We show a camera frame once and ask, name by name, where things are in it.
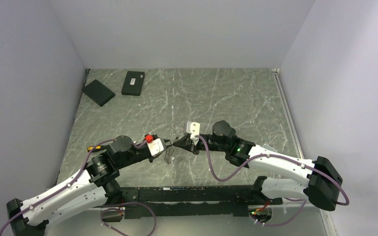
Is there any translucent plastic card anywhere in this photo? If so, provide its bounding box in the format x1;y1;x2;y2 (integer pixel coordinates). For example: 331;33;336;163
262;144;278;152

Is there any large beaded keyring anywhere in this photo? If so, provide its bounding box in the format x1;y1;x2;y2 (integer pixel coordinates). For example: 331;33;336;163
164;146;175;165

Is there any aluminium frame rail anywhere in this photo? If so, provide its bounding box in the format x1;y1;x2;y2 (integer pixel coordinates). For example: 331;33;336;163
32;188;335;236

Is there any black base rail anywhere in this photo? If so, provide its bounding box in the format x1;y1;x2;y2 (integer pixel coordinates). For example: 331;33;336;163
104;185;283;219

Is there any plain black box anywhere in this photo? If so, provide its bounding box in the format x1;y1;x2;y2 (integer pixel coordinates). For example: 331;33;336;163
82;80;115;107

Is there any yellow handled screwdriver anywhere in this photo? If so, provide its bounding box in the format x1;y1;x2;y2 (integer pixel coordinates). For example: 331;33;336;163
87;145;107;152

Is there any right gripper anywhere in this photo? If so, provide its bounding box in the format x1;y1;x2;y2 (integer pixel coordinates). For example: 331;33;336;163
173;135;228;155

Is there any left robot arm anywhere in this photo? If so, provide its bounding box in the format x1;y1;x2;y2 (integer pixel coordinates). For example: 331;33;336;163
0;134;171;236

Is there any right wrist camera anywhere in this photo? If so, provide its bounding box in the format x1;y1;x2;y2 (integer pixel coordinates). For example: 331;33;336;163
184;121;200;142

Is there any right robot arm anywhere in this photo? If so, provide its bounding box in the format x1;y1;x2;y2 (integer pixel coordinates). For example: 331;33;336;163
173;120;350;211

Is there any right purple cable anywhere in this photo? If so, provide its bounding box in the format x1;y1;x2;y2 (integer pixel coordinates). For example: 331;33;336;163
197;135;350;228

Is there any black box with label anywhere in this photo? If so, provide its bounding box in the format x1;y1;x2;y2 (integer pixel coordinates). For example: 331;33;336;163
121;71;145;96

